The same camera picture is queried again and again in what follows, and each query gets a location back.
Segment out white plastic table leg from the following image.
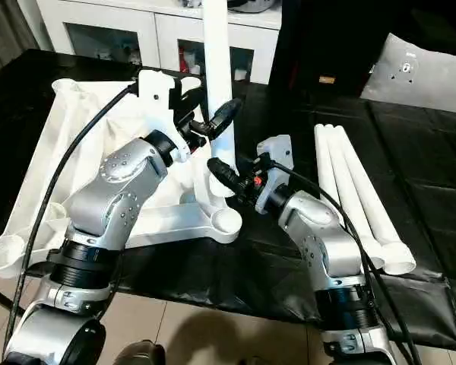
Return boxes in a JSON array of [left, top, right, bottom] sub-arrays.
[[323, 125, 404, 263], [201, 0, 238, 200], [313, 125, 385, 271], [333, 126, 417, 275]]

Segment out white plastic table top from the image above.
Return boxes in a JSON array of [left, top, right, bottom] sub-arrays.
[[0, 76, 244, 271]]

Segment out white glass-door cabinet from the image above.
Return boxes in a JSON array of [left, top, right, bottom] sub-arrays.
[[32, 0, 283, 84]]

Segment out dark items on cabinet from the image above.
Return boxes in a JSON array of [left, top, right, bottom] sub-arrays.
[[179, 0, 282, 14]]

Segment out black table mat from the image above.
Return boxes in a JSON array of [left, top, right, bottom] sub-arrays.
[[0, 49, 456, 352]]

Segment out grey cushion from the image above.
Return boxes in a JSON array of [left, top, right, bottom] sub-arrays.
[[361, 33, 456, 116]]

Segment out grey curtain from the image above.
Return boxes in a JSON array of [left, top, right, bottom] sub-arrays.
[[0, 0, 45, 63]]

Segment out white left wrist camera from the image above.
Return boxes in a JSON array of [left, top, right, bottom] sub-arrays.
[[132, 68, 185, 129]]

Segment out black metal frame leg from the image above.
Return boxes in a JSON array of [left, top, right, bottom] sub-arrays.
[[0, 281, 24, 314]]

